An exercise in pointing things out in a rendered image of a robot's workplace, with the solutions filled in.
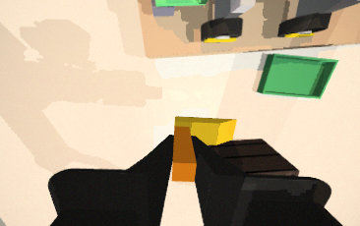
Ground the yellow chock with orange handle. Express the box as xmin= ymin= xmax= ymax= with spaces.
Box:
xmin=172 ymin=116 xmax=237 ymax=182

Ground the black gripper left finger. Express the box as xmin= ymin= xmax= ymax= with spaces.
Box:
xmin=47 ymin=135 xmax=174 ymax=226

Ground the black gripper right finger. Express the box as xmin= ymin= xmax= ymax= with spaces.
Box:
xmin=191 ymin=136 xmax=331 ymax=226

